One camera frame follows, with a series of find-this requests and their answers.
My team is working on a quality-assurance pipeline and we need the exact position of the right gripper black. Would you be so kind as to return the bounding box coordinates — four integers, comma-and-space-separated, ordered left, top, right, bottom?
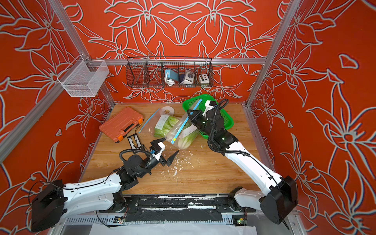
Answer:
187, 109, 216, 141

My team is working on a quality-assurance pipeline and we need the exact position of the clear zip-top bag blue seal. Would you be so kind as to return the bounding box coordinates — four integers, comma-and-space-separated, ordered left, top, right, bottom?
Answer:
166, 111, 198, 149

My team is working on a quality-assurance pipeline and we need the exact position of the chinese cabbage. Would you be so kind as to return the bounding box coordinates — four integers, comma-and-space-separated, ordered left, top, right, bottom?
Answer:
177, 128, 199, 149

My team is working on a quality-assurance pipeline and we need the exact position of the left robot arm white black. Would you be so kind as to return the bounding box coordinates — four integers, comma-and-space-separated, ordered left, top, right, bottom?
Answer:
29, 138, 177, 233

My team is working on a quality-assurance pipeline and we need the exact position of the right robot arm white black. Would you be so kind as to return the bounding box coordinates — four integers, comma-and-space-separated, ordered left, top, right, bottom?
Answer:
187, 99, 298, 224

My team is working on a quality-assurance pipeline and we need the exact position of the green plastic basket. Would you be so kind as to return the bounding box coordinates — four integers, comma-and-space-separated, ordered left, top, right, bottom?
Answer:
183, 95, 237, 148

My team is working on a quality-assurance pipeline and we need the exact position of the white button box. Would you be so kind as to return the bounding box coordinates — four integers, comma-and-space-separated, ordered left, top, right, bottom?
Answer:
198, 74, 210, 87

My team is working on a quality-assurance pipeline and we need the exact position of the white tape roll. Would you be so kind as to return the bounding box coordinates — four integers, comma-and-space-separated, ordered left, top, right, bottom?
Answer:
160, 106, 175, 116

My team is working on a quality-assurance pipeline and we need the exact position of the white round dial device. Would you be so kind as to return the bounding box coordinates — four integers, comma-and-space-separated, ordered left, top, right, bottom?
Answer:
179, 70, 195, 86

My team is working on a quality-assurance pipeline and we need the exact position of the orange plastic tool case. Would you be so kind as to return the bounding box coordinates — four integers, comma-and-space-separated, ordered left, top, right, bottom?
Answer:
99, 107, 144, 143

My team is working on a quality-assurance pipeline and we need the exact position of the blue white device in basket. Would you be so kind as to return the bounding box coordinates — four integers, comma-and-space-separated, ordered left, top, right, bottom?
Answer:
164, 69, 179, 86

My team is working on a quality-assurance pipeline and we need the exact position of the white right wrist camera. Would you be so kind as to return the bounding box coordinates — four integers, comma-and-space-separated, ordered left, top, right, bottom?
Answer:
203, 100, 217, 116

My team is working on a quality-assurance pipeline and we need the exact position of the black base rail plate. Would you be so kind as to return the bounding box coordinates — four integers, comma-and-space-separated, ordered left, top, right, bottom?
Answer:
99, 194, 255, 225

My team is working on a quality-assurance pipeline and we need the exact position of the black wire wall basket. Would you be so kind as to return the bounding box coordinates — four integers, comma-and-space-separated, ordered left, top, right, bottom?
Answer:
125, 56, 214, 88

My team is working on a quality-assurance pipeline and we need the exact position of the clear acrylic wall bin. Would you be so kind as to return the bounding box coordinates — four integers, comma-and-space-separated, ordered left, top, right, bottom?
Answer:
57, 54, 109, 98

